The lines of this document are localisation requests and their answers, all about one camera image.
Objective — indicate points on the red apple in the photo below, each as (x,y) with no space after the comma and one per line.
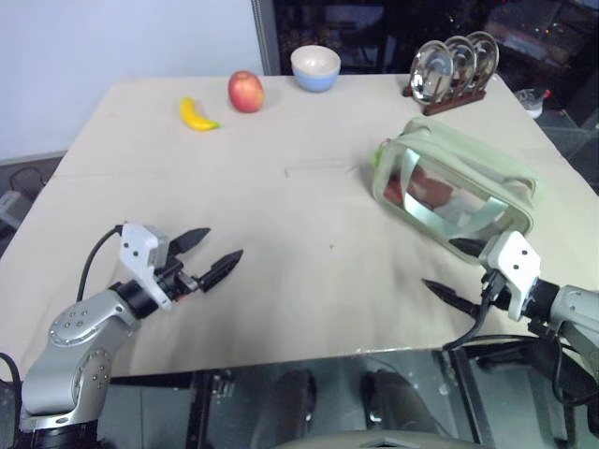
(245,91)

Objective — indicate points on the clear green pouch bag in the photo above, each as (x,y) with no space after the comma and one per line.
(468,149)

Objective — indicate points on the yellow banana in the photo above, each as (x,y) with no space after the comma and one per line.
(192,117)

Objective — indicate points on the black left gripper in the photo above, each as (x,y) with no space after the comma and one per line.
(175,280)

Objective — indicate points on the red object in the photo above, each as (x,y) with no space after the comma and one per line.
(423,184)

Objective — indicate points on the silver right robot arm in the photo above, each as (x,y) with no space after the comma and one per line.
(573,304)

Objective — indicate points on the grey rounded robot body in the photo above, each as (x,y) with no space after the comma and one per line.
(374,440)

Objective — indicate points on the grey metal post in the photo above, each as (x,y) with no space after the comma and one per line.
(264,37)

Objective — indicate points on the steel plate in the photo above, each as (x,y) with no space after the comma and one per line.
(486,53)
(430,70)
(464,58)

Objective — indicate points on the beige table cover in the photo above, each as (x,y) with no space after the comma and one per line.
(281,224)

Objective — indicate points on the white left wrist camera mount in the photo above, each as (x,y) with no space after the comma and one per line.
(135,248)

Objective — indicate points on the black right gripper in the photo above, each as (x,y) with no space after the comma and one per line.
(495,290)

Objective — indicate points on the blue white bowl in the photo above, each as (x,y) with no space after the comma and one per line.
(316,75)

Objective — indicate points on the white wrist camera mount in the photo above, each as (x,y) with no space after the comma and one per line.
(515,262)
(135,248)

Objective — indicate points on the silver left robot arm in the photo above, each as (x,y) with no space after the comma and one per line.
(79,337)

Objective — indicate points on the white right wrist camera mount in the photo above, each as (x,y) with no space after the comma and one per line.
(515,262)

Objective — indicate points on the clear container with red lid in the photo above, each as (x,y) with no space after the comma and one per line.
(532,103)

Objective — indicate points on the brown wooden plate rack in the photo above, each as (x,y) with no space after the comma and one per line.
(456,102)

